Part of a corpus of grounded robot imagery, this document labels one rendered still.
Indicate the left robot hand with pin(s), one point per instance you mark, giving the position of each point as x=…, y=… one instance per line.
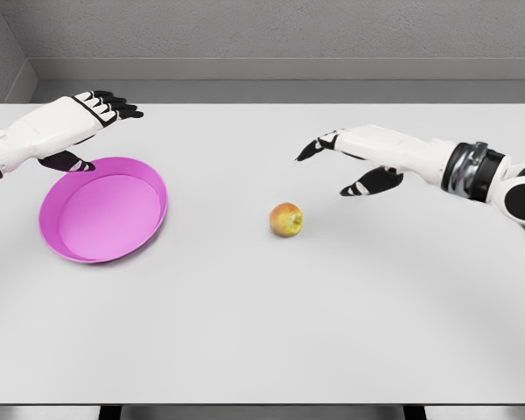
x=65, y=120

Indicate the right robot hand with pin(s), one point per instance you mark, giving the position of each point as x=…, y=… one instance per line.
x=376, y=142

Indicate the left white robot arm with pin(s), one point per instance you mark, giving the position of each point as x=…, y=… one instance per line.
x=4, y=146

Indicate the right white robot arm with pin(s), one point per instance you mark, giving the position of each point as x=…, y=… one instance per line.
x=477, y=170

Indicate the pink round plate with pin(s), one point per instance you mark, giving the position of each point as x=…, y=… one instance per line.
x=105, y=210

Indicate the yellow-red apple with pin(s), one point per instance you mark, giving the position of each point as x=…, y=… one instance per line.
x=286, y=220

